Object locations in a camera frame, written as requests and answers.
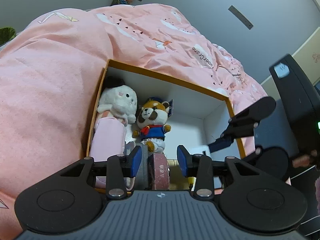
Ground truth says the dark grey box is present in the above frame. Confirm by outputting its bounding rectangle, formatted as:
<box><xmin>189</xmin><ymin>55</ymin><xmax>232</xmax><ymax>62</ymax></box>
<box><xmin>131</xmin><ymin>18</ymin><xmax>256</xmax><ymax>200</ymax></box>
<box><xmin>134</xmin><ymin>143</ymin><xmax>150</xmax><ymax>190</ymax></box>

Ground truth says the pink fabric pouch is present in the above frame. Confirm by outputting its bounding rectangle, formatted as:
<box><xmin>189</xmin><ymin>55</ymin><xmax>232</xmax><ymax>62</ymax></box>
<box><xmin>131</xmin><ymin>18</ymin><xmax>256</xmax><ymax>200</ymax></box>
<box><xmin>88</xmin><ymin>117</ymin><xmax>126</xmax><ymax>189</ymax></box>

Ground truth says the maroon small box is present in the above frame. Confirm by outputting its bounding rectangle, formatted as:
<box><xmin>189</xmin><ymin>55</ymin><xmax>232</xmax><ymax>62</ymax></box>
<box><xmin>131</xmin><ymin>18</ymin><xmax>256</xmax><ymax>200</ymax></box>
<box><xmin>149</xmin><ymin>153</ymin><xmax>170</xmax><ymax>191</ymax></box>

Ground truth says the person's hand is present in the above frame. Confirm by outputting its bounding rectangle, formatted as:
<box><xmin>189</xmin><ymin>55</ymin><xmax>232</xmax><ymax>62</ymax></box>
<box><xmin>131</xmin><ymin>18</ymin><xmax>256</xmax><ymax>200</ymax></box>
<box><xmin>292</xmin><ymin>150</ymin><xmax>319</xmax><ymax>169</ymax></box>

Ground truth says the brown plush sailor raccoon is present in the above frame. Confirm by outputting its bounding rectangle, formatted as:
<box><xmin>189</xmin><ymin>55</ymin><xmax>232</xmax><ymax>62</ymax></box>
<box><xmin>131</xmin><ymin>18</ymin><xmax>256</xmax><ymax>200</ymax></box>
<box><xmin>132</xmin><ymin>97</ymin><xmax>172</xmax><ymax>153</ymax></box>

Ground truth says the orange cardboard box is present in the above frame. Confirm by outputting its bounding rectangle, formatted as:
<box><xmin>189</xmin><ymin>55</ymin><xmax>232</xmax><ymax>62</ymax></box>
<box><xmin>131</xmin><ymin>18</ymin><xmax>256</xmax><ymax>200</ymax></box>
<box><xmin>85</xmin><ymin>58</ymin><xmax>247</xmax><ymax>196</ymax></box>

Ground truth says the white plush dog toy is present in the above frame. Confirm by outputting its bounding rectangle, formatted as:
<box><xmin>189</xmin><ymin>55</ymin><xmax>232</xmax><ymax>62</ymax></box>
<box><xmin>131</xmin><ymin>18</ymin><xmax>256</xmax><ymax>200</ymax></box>
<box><xmin>96</xmin><ymin>76</ymin><xmax>138</xmax><ymax>126</ymax></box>

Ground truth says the pink patterned quilt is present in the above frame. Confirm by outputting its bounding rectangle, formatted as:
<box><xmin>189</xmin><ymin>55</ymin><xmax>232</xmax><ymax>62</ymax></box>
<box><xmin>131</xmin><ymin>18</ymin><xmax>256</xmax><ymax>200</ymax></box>
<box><xmin>1</xmin><ymin>4</ymin><xmax>266</xmax><ymax>239</ymax></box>

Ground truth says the green leafy plant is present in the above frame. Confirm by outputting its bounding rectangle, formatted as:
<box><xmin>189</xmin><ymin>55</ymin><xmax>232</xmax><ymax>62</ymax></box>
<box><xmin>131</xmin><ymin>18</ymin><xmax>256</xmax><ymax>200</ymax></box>
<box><xmin>0</xmin><ymin>27</ymin><xmax>16</xmax><ymax>46</ymax></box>

